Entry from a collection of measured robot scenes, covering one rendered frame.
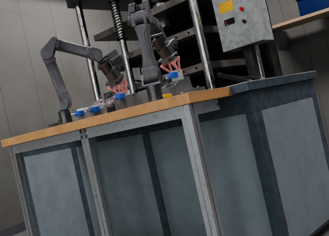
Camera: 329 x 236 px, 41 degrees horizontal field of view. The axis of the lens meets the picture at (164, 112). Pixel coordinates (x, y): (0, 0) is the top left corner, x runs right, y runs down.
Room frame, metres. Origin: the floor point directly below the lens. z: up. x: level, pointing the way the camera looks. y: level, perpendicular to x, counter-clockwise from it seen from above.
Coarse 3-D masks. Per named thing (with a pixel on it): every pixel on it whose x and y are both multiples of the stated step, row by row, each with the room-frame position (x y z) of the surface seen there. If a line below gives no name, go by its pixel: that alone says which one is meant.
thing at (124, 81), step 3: (120, 81) 2.30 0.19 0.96; (123, 81) 2.32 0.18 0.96; (111, 84) 2.32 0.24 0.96; (114, 84) 2.30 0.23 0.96; (117, 84) 2.29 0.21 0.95; (120, 84) 2.30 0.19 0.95; (126, 84) 2.34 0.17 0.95; (120, 87) 2.30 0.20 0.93; (126, 87) 2.35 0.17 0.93; (123, 90) 2.33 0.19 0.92; (126, 90) 2.35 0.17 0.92; (126, 93) 2.35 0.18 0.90
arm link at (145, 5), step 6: (144, 0) 1.95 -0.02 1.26; (132, 6) 1.95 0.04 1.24; (138, 6) 1.98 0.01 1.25; (144, 6) 1.92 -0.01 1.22; (132, 12) 1.96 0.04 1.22; (150, 12) 1.95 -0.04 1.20; (150, 18) 1.93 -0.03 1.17; (156, 18) 2.12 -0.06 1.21; (150, 24) 2.07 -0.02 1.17; (156, 24) 2.10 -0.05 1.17; (150, 30) 2.13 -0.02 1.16; (156, 30) 2.14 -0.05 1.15
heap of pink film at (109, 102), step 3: (102, 99) 2.66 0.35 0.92; (105, 99) 2.68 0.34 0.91; (108, 99) 2.58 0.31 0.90; (111, 99) 2.57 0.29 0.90; (96, 102) 2.64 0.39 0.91; (99, 102) 2.62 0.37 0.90; (102, 102) 2.64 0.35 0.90; (108, 102) 2.55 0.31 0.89; (111, 102) 2.55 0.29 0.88; (108, 105) 2.54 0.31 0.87
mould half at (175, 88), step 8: (184, 80) 2.46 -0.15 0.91; (168, 88) 2.36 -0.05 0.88; (176, 88) 2.40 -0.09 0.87; (184, 88) 2.45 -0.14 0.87; (192, 88) 2.51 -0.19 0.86; (200, 88) 2.56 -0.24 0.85; (128, 96) 2.32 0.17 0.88; (136, 96) 2.28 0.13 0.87; (144, 96) 2.24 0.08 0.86; (120, 104) 2.37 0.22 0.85; (128, 104) 2.33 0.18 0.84; (136, 104) 2.29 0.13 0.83
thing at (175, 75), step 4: (172, 72) 2.21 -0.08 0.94; (176, 72) 2.23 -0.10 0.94; (180, 72) 2.25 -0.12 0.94; (164, 76) 2.18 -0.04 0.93; (168, 76) 2.21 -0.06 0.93; (172, 76) 2.21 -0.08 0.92; (176, 76) 2.22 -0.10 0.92; (180, 76) 2.24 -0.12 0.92; (172, 80) 2.26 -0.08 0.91; (176, 80) 2.25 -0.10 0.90
